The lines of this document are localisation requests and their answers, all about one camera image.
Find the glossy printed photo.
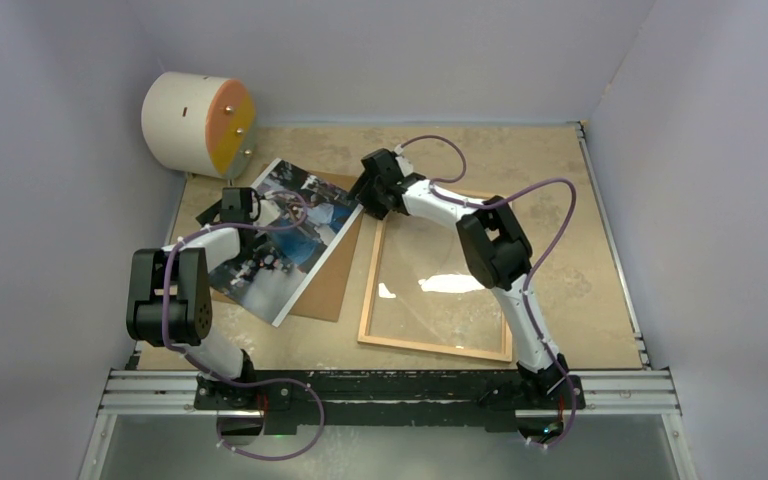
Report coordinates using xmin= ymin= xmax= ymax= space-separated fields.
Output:
xmin=209 ymin=158 xmax=361 ymax=327

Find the wooden picture frame with glass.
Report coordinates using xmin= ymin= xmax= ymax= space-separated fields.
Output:
xmin=357 ymin=214 xmax=513 ymax=363

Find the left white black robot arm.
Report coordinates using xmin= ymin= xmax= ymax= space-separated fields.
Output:
xmin=125 ymin=187 xmax=261 ymax=409

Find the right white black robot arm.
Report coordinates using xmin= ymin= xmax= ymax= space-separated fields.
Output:
xmin=349 ymin=149 xmax=576 ymax=407

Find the white cylindrical drum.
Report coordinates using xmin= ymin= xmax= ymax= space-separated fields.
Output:
xmin=141 ymin=71 xmax=257 ymax=180

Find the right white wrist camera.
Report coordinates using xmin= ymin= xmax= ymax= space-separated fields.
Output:
xmin=393 ymin=144 xmax=415 ymax=177

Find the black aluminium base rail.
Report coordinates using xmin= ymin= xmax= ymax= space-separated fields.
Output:
xmin=99 ymin=369 xmax=680 ymax=441

